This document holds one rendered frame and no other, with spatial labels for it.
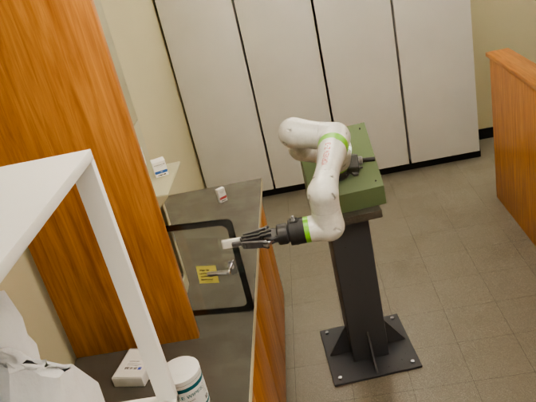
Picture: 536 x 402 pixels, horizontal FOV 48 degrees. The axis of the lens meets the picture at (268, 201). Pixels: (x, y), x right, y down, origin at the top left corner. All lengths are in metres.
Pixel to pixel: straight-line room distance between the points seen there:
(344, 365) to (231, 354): 1.35
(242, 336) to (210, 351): 0.13
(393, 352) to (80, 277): 1.89
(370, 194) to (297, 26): 2.42
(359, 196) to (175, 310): 1.13
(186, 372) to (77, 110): 0.89
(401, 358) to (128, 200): 1.94
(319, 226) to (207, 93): 3.33
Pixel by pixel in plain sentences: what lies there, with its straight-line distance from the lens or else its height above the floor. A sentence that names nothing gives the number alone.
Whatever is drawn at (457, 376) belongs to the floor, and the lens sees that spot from 3.38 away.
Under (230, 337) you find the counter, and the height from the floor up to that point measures 0.94.
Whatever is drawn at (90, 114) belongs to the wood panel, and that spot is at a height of 1.86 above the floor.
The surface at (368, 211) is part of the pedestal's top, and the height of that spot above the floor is 0.94.
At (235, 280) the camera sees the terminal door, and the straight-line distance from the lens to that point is 2.25.
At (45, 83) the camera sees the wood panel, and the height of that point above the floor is 1.99.
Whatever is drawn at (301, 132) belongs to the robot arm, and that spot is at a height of 1.53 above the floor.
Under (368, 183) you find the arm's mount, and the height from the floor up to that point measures 1.06.
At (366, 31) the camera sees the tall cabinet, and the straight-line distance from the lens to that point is 5.15.
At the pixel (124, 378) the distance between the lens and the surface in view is 2.25.
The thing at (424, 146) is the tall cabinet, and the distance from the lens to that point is 5.52.
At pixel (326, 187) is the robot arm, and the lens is 1.99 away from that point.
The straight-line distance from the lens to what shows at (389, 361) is 3.47.
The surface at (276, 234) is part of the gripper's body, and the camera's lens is 2.09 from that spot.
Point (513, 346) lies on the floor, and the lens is 3.56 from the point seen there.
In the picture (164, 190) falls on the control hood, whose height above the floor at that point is 1.51.
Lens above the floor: 2.30
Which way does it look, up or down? 25 degrees down
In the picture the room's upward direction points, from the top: 13 degrees counter-clockwise
